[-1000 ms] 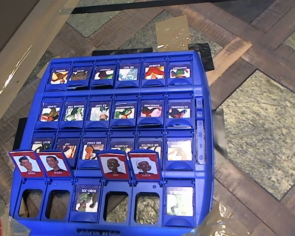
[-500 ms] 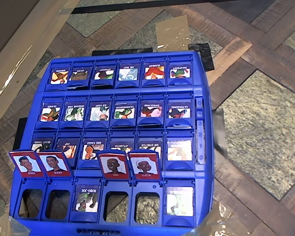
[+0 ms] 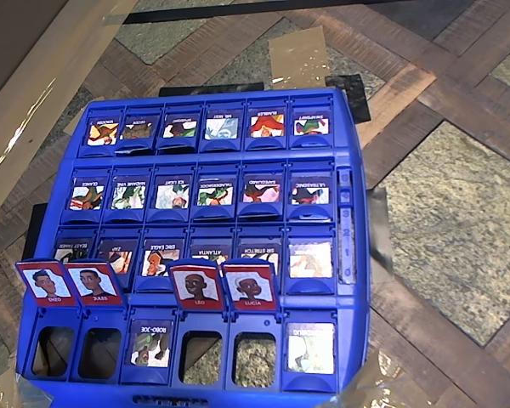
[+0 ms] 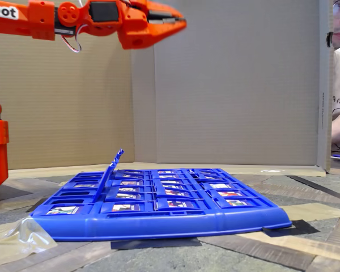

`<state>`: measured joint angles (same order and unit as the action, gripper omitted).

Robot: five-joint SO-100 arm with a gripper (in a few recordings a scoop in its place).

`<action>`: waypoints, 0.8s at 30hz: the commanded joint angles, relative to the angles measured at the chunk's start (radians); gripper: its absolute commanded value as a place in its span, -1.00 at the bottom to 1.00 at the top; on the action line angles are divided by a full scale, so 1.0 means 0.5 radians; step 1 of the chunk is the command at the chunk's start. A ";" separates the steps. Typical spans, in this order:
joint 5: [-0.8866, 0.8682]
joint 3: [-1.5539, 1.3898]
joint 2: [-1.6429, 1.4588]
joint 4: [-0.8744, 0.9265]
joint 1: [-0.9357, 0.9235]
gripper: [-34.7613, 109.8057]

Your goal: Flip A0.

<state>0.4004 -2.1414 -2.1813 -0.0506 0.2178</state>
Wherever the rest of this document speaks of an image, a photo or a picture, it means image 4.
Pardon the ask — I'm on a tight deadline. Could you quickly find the white red arm cable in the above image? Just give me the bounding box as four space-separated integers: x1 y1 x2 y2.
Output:
61 24 88 54

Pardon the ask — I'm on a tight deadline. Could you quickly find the brown cardboard screen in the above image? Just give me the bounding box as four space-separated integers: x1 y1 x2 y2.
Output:
0 0 334 179

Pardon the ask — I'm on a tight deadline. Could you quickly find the blue plastic game board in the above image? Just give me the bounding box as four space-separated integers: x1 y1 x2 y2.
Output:
30 167 293 242

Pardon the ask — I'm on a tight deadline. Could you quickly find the long black tape strip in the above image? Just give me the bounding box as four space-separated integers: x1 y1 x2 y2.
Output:
286 175 340 203

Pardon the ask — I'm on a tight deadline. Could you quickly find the crumpled clear tape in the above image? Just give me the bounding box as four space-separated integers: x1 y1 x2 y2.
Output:
0 216 59 269

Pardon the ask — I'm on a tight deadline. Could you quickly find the red Lucia face card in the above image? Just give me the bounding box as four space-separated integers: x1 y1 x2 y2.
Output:
92 148 125 203

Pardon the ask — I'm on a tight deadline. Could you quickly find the black tape piece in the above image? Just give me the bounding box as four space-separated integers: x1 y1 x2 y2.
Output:
262 219 321 238

